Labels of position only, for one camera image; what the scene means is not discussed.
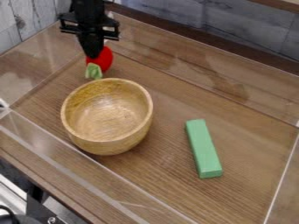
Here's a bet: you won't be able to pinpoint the clear acrylic tray walls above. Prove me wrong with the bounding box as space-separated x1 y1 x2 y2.
0 16 299 224

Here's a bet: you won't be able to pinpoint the red plush strawberry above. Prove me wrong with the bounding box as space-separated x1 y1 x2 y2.
86 46 114 80

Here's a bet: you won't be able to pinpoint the black cable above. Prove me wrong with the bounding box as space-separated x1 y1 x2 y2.
0 205 19 224

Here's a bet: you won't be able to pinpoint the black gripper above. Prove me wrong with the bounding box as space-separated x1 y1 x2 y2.
59 0 120 58

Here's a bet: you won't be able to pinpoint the black metal bracket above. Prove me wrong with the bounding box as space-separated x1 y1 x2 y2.
25 195 67 224

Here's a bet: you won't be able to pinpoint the green rectangular block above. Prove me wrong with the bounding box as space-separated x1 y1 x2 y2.
186 119 223 179

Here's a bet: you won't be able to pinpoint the wooden bowl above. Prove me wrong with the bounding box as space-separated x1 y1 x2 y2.
60 78 154 156

